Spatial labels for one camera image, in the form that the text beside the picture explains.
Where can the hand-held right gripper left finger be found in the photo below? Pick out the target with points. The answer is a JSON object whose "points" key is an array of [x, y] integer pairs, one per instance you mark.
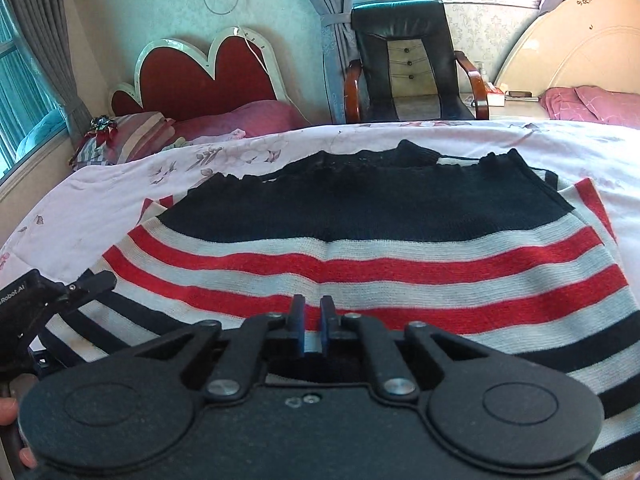
{"points": [[298, 326]]}

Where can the person's left hand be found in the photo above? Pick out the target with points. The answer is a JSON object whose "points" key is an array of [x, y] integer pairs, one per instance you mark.
{"points": [[9, 412]]}

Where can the grey curtain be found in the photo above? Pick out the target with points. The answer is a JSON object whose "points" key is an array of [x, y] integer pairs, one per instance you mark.
{"points": [[45, 25]]}

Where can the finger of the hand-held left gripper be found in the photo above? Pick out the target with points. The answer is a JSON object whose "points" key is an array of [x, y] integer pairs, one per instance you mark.
{"points": [[92, 284]]}

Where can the dark red ribbon bow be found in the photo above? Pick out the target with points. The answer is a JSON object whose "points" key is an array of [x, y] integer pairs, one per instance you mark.
{"points": [[101, 126]]}

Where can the magenta pillow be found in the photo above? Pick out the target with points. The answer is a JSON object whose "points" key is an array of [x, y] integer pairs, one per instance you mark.
{"points": [[250, 115]]}

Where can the dark phone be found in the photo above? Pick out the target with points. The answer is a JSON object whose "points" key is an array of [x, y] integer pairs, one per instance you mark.
{"points": [[519, 93]]}

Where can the cream round headboard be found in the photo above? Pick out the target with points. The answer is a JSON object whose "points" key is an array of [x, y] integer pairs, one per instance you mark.
{"points": [[575, 45]]}

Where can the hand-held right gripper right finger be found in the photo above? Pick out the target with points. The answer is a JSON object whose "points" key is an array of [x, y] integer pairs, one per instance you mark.
{"points": [[326, 326]]}

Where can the red and white tissue box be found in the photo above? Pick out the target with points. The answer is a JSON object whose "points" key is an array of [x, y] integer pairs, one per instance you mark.
{"points": [[495, 95]]}

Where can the striped pillow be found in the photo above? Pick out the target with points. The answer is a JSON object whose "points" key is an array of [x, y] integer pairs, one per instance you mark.
{"points": [[137, 135]]}

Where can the side window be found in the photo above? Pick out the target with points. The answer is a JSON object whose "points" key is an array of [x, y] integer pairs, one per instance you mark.
{"points": [[25, 90]]}

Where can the small white bottle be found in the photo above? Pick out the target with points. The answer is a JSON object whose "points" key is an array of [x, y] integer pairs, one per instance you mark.
{"points": [[482, 72]]}

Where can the red heart-shaped headboard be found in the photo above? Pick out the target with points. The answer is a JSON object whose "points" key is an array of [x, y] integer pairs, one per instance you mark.
{"points": [[190, 80]]}

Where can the striped knit sweater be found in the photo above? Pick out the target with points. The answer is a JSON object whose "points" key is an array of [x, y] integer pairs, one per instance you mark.
{"points": [[400, 260]]}

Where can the floral pink bed sheet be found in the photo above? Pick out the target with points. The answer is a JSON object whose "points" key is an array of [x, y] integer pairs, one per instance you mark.
{"points": [[100, 200]]}

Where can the black leather armchair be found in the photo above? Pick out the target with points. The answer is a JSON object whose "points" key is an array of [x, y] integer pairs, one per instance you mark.
{"points": [[400, 25]]}

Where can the cream nightstand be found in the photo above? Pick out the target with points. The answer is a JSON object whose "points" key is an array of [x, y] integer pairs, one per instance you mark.
{"points": [[520, 107]]}

